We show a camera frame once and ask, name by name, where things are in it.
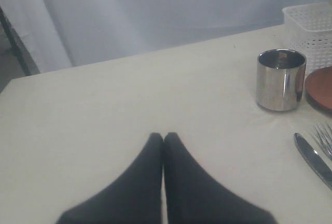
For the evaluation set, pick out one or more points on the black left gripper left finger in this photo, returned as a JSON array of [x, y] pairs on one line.
[[134, 197]]

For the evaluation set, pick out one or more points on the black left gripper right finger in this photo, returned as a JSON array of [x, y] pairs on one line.
[[193, 196]]

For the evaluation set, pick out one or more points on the silver table knife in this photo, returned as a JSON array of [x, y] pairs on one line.
[[315, 162]]

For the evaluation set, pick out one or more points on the silver metal fork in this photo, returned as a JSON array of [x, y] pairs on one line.
[[322, 136]]

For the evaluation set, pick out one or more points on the clear faceted glass cup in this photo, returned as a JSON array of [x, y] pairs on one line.
[[279, 79]]

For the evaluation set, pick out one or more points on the brown round wooden plate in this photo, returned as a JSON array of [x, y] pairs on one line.
[[318, 88]]

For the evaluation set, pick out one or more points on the white perforated plastic basket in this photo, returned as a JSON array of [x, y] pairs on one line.
[[308, 31]]

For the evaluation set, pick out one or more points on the dark metal frame post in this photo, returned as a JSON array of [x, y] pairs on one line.
[[14, 46]]

